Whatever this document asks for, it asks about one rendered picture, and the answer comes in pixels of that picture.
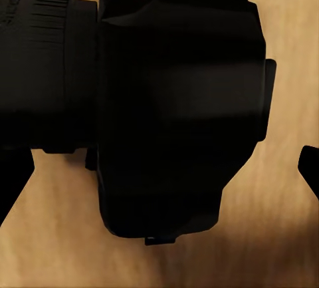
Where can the digital camera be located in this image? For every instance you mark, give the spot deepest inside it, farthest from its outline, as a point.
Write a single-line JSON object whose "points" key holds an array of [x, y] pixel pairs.
{"points": [[170, 97]]}

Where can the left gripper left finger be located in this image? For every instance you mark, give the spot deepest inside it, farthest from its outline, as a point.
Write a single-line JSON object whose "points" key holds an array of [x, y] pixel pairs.
{"points": [[16, 167]]}

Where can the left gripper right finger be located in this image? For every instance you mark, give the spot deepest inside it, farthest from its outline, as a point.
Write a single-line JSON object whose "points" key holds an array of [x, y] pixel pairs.
{"points": [[308, 166]]}

